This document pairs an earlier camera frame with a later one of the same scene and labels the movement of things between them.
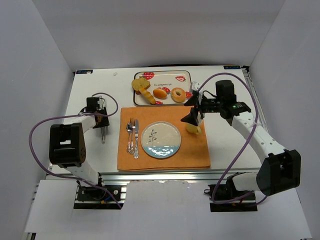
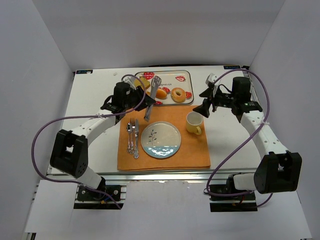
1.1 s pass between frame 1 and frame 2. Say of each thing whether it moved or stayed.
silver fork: stayed
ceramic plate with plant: stayed
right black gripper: moved
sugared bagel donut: stayed
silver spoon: stayed
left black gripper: moved
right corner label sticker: stayed
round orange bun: stayed
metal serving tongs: moved
